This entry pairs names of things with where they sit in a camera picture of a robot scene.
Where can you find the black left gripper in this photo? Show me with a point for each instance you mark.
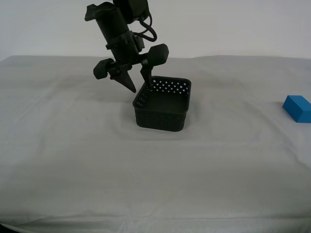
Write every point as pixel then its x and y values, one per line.
pixel 124 52

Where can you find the black perforated plastic basket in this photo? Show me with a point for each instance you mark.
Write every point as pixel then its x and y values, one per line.
pixel 160 121

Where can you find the blue rectangular block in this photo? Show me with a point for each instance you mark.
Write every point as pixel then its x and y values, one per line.
pixel 295 108

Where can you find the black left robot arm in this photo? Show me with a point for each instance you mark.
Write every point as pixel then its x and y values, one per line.
pixel 110 21

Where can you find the white tablecloth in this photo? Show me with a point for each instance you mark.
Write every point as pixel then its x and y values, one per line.
pixel 170 170

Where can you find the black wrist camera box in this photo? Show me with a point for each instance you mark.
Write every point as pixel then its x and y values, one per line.
pixel 139 43

